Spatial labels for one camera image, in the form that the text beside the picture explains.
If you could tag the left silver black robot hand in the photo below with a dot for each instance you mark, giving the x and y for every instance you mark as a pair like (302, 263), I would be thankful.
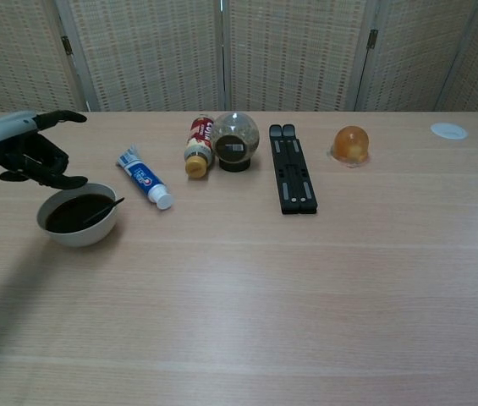
(6, 135)

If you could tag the white bowl with dark liquid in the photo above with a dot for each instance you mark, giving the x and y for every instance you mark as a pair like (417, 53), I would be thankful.
(82, 234)

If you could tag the small black spoon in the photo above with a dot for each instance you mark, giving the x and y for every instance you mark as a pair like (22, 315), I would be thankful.
(109, 207)

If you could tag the brass screen hinge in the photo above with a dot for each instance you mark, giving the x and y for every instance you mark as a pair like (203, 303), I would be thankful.
(66, 44)
(373, 38)

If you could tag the blue white toothpaste tube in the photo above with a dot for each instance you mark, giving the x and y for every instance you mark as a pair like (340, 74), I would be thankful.
(141, 175)

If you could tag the red Costa coffee bottle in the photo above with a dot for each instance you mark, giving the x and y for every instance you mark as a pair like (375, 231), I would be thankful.
(198, 148)

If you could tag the glass snow globe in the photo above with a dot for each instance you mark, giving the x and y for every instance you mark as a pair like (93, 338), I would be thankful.
(234, 139)

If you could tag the black folding laptop stand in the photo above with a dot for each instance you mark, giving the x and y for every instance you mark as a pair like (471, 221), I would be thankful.
(293, 177)

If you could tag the orange jelly cup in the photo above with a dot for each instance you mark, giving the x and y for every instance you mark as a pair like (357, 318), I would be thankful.
(350, 144)

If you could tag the white round table grommet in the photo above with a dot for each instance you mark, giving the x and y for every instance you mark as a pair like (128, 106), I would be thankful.
(448, 131)

